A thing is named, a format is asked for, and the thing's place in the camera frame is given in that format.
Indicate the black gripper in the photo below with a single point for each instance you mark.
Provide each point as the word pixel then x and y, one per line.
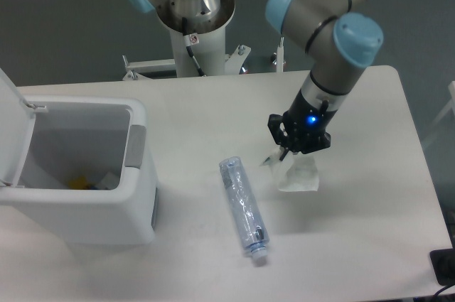
pixel 302 128

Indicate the clear crushed plastic bottle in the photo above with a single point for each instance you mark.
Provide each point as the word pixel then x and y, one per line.
pixel 248 220

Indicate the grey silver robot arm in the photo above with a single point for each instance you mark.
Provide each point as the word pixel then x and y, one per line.
pixel 341 42

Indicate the yellow trash in bin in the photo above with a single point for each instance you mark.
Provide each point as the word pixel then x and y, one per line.
pixel 81 183

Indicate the white open trash can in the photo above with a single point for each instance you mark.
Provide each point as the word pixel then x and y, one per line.
pixel 47 140

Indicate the black device at table edge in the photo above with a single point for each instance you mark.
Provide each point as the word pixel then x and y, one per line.
pixel 443 265

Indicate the white bracket with bolts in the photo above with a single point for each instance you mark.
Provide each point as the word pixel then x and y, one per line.
pixel 205 62

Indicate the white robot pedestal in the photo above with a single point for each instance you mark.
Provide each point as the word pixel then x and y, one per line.
pixel 197 22

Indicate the white frame at right edge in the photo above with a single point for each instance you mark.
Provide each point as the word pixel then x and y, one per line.
pixel 431 132

